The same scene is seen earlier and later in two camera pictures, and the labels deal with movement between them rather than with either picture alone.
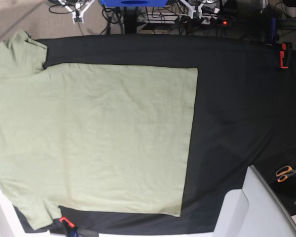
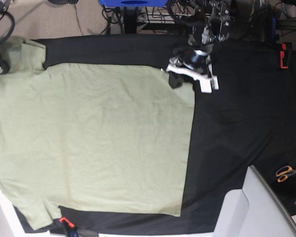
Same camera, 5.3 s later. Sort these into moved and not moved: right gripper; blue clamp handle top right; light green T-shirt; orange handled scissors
Moved: right gripper
Not moved: light green T-shirt; blue clamp handle top right; orange handled scissors
